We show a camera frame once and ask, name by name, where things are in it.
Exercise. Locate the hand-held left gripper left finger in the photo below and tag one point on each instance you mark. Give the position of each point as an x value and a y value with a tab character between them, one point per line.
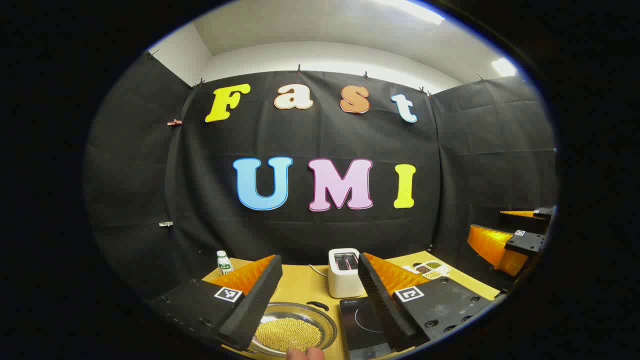
255	310

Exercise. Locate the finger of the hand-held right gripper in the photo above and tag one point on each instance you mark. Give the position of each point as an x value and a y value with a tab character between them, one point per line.
525	243
544	213

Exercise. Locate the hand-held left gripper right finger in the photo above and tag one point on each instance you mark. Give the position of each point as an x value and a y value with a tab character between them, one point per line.
382	310

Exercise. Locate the black induction cooktop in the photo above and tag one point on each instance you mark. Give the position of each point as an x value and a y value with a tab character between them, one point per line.
362	325

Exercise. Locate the pile of yellow soybeans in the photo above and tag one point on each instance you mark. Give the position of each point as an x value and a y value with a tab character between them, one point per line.
290	334

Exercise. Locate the white toaster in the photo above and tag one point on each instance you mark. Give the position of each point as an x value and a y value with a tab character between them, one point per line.
342	282

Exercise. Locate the white bottle with green label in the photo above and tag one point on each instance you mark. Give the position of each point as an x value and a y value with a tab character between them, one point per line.
224	262

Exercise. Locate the small heap of soybeans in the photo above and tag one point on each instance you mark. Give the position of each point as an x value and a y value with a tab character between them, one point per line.
432	274

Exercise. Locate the white divided tray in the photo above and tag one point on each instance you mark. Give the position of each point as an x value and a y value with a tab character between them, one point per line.
433	270

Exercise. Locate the pile of green mung beans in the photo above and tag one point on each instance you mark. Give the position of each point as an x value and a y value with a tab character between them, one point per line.
434	264

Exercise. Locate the ceiling light panel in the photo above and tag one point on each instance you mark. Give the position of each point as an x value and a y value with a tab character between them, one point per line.
504	66

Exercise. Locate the reddish clip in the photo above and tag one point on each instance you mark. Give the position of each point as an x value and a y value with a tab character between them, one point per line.
173	122

